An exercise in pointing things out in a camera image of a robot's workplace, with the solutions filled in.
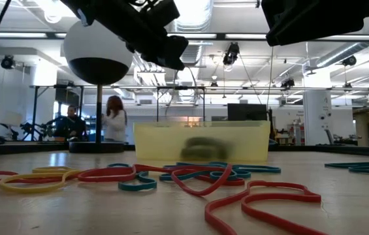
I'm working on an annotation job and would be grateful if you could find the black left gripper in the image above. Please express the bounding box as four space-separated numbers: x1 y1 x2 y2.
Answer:
118 0 190 71

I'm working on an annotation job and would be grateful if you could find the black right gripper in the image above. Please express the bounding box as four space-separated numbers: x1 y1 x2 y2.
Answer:
261 0 369 47

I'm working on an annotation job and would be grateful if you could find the yellow rubber band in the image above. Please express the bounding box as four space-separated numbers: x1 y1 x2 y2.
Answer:
31 165 74 174
0 168 82 194

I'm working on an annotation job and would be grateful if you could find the yellow translucent plastic bin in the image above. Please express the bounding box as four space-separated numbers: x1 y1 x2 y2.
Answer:
133 119 272 163

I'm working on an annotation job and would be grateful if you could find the black round ceiling fixture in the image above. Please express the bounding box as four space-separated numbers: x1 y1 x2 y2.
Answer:
280 77 296 89
340 54 358 68
0 54 16 71

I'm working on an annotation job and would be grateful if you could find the white globe table lamp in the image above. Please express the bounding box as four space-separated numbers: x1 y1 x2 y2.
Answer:
63 18 135 154

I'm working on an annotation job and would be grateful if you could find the person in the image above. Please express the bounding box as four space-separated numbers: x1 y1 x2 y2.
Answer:
101 95 129 143
52 104 88 142

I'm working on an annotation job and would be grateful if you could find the white round column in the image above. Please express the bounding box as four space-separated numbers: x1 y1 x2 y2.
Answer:
302 89 334 146

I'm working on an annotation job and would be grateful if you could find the black monitor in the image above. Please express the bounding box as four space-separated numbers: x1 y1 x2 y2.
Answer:
227 102 268 122

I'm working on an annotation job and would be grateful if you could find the white lampshade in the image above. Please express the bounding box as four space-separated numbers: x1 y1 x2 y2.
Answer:
2 110 24 127

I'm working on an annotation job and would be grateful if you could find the black background rig frame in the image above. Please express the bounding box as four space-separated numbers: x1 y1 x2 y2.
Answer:
28 84 86 142
155 86 207 123

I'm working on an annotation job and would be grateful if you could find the silver ventilation duct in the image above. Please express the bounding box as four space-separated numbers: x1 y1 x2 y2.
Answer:
167 0 215 66

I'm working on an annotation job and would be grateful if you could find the black overhead camera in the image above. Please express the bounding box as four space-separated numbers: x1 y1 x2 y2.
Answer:
221 41 241 67

